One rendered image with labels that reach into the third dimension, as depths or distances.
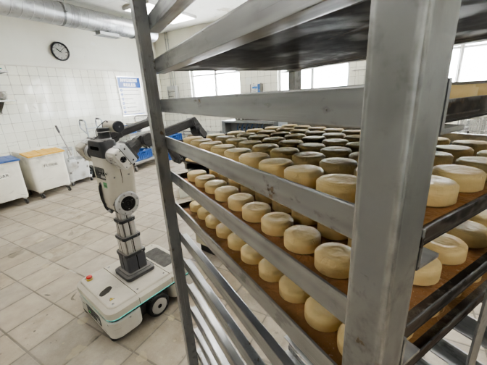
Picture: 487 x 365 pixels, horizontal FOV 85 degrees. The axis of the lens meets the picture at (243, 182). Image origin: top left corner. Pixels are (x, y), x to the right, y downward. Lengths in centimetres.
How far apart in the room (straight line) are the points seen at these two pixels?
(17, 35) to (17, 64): 45
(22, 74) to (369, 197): 598
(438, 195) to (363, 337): 15
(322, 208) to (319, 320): 18
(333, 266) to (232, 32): 29
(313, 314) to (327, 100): 27
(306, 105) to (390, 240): 13
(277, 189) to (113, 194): 158
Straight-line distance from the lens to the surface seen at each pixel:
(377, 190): 17
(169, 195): 74
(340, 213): 24
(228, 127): 299
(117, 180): 179
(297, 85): 91
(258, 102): 31
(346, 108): 22
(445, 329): 44
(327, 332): 40
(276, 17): 29
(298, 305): 43
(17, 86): 599
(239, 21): 34
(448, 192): 31
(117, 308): 193
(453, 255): 40
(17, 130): 592
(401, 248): 19
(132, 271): 209
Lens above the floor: 142
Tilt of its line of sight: 18 degrees down
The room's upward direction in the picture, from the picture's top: 3 degrees counter-clockwise
